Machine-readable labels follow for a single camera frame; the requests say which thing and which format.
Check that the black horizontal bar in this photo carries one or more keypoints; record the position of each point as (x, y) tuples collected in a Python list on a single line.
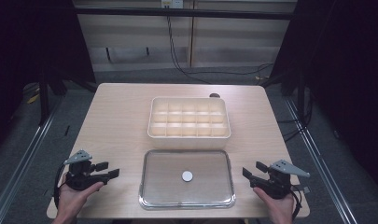
[(183, 13)]

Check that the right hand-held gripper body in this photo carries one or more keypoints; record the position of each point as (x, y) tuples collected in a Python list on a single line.
[(278, 183)]

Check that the black metal stand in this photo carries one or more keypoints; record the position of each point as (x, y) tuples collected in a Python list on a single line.
[(44, 99)]

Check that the metal floor rail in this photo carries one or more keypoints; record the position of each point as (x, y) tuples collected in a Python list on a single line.
[(25, 158), (317, 155)]

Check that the person's right hand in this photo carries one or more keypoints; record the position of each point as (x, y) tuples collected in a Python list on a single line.
[(280, 208)]

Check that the small white round disc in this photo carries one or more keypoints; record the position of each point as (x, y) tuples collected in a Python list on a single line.
[(187, 176)]

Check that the black wall bracket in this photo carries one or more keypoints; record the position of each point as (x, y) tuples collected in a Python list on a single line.
[(108, 54)]

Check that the white wall outlet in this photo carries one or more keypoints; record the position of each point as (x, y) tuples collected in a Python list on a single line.
[(172, 3)]

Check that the yellow strip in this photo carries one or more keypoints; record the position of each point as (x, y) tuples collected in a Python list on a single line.
[(33, 99)]

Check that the dark curtain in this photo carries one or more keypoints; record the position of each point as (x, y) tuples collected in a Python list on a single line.
[(342, 77), (31, 46)]

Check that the person's left hand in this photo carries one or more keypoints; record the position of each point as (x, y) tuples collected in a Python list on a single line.
[(72, 200)]

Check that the white compartment organizer box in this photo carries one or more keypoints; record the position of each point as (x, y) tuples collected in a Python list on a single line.
[(189, 141)]

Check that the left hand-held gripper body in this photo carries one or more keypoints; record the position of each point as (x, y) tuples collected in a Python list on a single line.
[(79, 175)]

